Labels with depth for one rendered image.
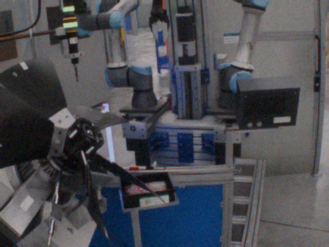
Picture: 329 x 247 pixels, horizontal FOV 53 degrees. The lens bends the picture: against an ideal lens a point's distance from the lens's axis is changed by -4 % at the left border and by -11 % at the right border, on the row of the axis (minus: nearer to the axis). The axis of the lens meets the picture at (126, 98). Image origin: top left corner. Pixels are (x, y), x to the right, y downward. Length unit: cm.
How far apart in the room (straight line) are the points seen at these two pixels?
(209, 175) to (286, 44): 168
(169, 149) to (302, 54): 156
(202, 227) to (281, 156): 165
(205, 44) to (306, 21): 129
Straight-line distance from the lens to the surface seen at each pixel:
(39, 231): 99
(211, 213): 177
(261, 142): 321
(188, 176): 164
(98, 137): 116
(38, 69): 127
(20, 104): 99
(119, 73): 199
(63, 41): 115
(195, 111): 202
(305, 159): 340
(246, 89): 148
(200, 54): 203
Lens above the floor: 159
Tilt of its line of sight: 14 degrees down
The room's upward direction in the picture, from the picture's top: 6 degrees counter-clockwise
